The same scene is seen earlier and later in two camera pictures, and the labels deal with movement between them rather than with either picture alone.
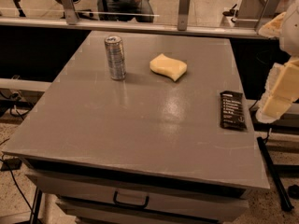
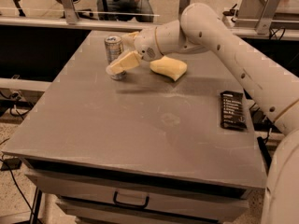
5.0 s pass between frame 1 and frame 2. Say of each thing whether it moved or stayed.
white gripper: moved
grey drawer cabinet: stayed
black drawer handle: stayed
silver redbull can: stayed
